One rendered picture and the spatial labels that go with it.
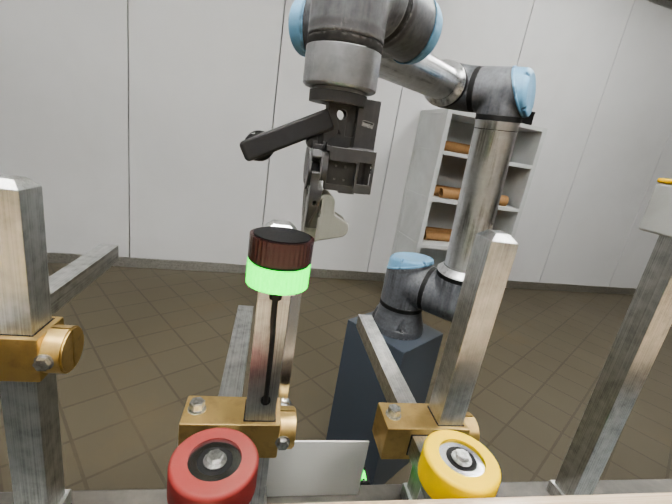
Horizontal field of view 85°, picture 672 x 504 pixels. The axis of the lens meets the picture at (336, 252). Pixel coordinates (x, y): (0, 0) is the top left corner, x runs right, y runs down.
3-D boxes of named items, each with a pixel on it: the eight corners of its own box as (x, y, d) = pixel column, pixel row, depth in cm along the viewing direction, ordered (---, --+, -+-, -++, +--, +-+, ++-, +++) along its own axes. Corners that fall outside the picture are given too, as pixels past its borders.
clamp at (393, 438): (370, 427, 53) (376, 398, 52) (455, 428, 56) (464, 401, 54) (381, 464, 47) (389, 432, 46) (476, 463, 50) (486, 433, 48)
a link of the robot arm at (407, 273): (393, 289, 140) (402, 245, 135) (434, 305, 131) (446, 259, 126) (372, 298, 128) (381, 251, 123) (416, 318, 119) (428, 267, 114)
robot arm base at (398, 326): (359, 320, 132) (364, 295, 130) (391, 309, 146) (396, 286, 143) (401, 346, 120) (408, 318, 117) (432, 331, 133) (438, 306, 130)
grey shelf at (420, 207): (385, 281, 352) (420, 110, 308) (466, 285, 377) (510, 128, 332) (404, 301, 311) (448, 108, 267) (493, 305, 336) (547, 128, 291)
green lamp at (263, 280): (247, 268, 38) (249, 248, 37) (305, 273, 39) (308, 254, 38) (242, 292, 32) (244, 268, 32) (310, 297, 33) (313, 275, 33)
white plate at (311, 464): (176, 495, 51) (178, 437, 48) (356, 491, 56) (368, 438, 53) (175, 499, 51) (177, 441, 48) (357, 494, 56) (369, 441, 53)
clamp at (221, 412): (186, 426, 48) (188, 394, 46) (291, 427, 50) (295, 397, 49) (175, 463, 42) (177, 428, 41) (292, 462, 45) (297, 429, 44)
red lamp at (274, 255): (249, 245, 37) (251, 224, 37) (308, 251, 38) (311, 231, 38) (245, 265, 32) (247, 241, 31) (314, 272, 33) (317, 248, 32)
